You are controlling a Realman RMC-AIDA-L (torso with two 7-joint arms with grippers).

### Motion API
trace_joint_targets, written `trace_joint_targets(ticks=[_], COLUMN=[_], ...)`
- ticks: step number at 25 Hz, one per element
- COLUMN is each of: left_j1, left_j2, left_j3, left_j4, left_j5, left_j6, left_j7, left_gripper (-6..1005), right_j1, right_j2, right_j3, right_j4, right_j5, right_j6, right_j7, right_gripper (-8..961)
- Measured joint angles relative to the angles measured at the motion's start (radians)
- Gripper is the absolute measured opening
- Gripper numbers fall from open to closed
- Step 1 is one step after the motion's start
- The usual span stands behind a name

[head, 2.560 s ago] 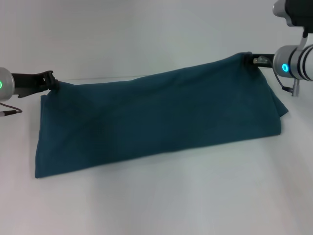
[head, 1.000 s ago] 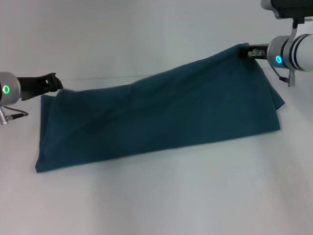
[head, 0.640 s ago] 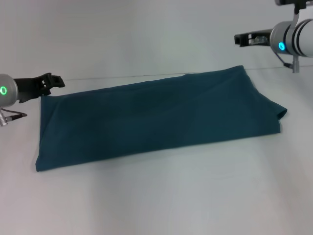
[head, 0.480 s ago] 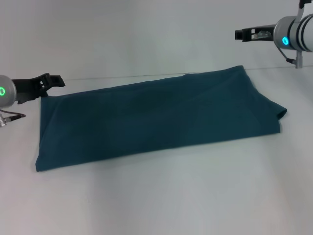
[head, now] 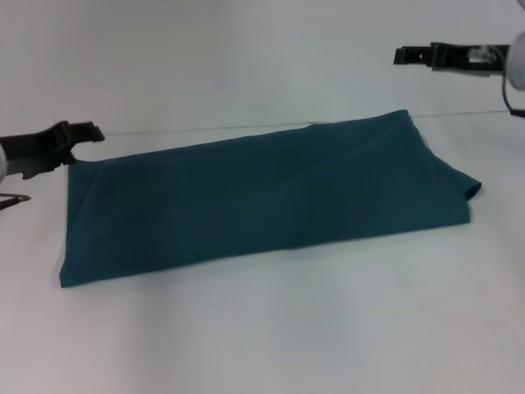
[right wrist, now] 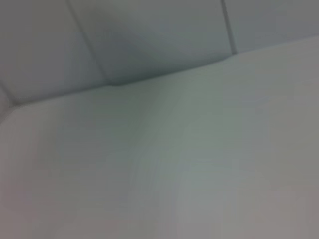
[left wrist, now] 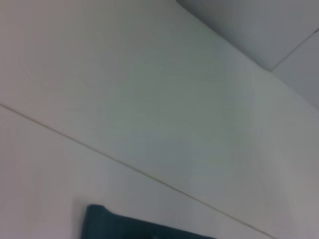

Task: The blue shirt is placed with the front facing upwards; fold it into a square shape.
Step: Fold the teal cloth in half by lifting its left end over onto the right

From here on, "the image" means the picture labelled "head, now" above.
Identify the teal t-shirt with FREE print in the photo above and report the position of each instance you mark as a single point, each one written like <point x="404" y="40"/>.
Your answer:
<point x="262" y="197"/>

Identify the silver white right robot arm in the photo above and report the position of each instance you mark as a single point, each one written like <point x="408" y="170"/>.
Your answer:
<point x="517" y="61"/>

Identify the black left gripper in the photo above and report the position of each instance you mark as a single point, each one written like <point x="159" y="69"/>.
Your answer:
<point x="35" y="149"/>

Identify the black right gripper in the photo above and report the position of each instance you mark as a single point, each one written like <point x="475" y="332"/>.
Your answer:
<point x="467" y="57"/>

